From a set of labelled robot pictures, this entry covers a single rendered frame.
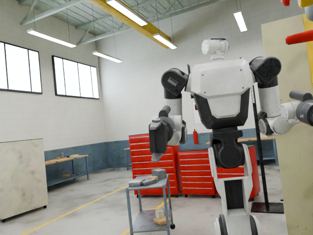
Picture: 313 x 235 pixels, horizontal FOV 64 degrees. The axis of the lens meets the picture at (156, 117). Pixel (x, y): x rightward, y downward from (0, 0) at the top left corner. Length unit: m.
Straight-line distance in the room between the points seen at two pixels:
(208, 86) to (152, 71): 9.69
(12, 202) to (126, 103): 6.64
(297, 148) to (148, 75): 9.07
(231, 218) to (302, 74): 1.40
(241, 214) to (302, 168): 1.14
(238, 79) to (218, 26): 9.16
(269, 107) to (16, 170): 5.53
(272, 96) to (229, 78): 0.25
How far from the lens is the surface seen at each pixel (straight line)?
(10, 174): 6.15
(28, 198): 6.37
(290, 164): 2.29
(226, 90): 1.14
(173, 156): 5.58
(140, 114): 10.91
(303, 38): 0.65
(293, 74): 2.28
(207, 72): 1.15
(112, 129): 11.68
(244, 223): 1.26
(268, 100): 1.30
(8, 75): 8.94
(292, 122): 1.17
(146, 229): 3.44
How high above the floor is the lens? 1.54
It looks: 3 degrees up
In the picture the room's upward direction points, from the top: 6 degrees counter-clockwise
